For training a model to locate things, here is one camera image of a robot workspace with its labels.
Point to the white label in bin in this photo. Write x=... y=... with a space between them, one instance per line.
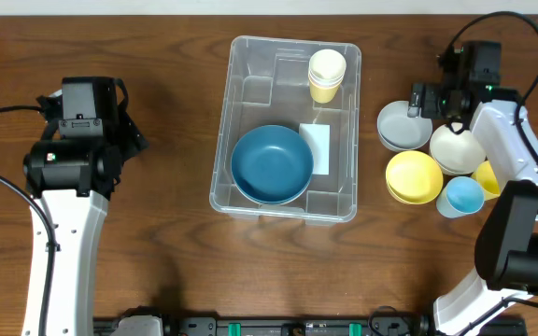
x=317 y=137

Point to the pink cup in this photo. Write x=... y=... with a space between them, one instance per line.
x=325 y=84

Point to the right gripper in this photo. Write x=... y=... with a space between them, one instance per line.
x=417 y=100

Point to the clear plastic storage bin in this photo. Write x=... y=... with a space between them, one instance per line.
x=267 y=84

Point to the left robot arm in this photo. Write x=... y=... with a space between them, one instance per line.
x=71 y=173

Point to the grey small bowl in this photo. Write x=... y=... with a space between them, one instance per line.
x=398 y=132

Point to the yellow small bowl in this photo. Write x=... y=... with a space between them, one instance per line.
x=413 y=177

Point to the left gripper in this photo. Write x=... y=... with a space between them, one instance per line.
x=134 y=135

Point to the white small bowl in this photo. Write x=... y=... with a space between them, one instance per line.
x=456 y=154

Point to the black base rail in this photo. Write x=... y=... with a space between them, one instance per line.
x=145 y=321

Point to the cream cup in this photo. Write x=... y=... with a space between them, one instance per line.
x=327 y=64

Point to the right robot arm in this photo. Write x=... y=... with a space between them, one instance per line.
x=506 y=250

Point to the light blue cup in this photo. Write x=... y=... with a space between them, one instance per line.
x=462 y=196

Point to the yellow cup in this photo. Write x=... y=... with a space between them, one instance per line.
x=487 y=180
x=322 y=94

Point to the dark blue bowl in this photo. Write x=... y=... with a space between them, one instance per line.
x=272 y=164

